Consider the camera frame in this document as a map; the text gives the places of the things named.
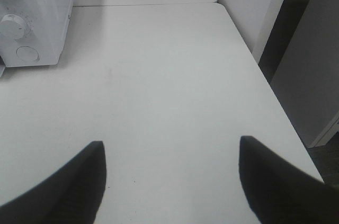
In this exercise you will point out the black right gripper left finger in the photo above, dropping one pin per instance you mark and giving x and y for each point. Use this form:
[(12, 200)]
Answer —
[(73, 194)]

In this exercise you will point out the round door release button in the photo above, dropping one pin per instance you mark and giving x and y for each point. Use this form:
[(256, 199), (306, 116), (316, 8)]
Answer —
[(27, 54)]

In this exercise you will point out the white lower timer knob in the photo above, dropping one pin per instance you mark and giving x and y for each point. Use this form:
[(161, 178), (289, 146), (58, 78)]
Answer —
[(13, 26)]

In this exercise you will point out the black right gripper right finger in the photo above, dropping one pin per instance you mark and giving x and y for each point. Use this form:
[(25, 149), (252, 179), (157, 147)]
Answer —
[(278, 192)]

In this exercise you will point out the white microwave oven body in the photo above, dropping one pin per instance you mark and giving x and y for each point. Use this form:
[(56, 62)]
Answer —
[(47, 22)]

